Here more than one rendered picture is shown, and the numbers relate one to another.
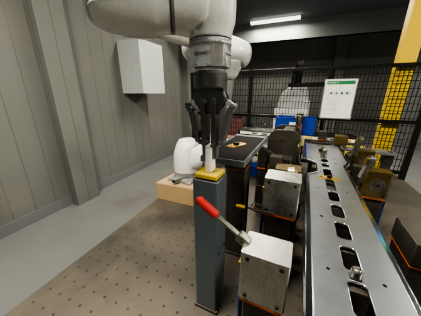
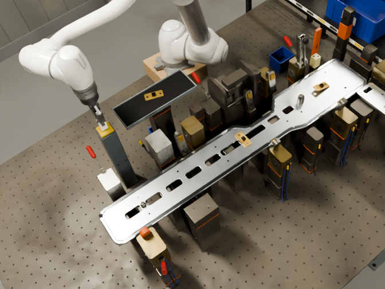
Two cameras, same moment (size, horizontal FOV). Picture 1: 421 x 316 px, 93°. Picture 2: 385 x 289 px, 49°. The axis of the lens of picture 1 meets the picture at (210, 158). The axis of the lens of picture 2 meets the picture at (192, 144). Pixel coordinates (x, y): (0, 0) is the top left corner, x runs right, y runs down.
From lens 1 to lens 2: 159 cm
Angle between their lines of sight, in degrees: 48
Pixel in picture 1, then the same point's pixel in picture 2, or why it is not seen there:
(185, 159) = (165, 50)
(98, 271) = (79, 135)
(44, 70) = not seen: outside the picture
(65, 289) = (62, 139)
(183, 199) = not seen: hidden behind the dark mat
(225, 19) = (78, 86)
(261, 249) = (105, 179)
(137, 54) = not seen: outside the picture
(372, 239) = (179, 196)
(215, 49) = (78, 94)
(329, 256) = (146, 193)
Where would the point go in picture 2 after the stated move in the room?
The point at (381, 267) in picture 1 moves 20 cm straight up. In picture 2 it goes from (160, 208) to (150, 185)
